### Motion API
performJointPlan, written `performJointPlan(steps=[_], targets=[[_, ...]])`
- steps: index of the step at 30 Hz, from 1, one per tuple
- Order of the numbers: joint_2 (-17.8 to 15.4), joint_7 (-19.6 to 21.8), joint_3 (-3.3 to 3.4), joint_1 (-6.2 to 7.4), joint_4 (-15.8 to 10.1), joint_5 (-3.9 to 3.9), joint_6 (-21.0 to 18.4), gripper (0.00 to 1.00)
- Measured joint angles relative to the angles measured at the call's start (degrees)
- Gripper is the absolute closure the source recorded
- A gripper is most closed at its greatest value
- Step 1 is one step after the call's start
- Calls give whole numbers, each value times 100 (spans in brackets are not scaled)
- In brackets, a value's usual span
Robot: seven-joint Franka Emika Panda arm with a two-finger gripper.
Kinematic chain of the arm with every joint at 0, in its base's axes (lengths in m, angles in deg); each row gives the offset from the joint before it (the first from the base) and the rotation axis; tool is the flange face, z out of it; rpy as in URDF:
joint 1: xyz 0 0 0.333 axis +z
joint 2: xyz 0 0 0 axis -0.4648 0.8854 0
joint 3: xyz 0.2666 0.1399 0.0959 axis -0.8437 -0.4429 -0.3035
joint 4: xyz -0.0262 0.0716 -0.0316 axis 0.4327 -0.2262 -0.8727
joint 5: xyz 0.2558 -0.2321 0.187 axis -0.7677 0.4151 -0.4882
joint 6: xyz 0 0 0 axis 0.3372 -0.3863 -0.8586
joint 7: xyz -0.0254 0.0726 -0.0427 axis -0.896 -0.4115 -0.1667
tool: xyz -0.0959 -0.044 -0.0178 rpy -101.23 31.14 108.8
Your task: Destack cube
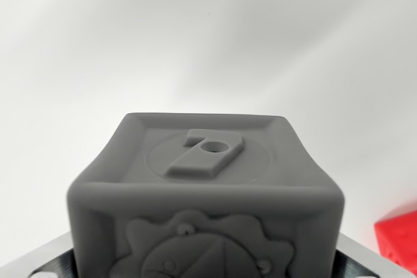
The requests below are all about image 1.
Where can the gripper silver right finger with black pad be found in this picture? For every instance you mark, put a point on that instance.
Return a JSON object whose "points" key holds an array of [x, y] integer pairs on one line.
{"points": [[365, 261]]}

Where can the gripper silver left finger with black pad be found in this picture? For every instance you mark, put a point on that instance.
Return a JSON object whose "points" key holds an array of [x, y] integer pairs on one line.
{"points": [[39, 260]]}

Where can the grey lion relief cube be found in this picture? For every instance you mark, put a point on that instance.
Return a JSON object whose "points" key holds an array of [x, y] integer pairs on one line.
{"points": [[205, 193]]}

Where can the red cube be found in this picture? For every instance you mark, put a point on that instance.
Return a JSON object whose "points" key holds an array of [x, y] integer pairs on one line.
{"points": [[400, 239]]}

